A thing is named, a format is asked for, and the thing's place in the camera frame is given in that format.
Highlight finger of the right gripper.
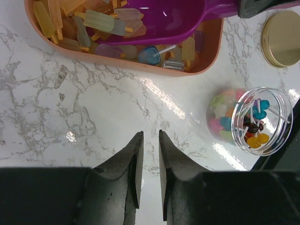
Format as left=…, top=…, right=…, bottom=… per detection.
left=238, top=0, right=284, bottom=18

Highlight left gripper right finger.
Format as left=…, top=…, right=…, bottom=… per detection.
left=159, top=131, right=300, bottom=225

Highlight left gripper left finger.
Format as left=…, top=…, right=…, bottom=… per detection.
left=0, top=132, right=143, bottom=225

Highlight gold metal lid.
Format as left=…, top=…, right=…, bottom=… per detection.
left=261, top=11, right=300, bottom=68

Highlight magenta plastic scoop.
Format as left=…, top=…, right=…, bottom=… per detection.
left=93, top=0, right=300, bottom=46

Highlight peach tray of gummy candies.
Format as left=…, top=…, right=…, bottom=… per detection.
left=24, top=0, right=224, bottom=77

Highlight clear glass jar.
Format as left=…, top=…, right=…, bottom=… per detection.
left=206, top=87, right=293, bottom=156

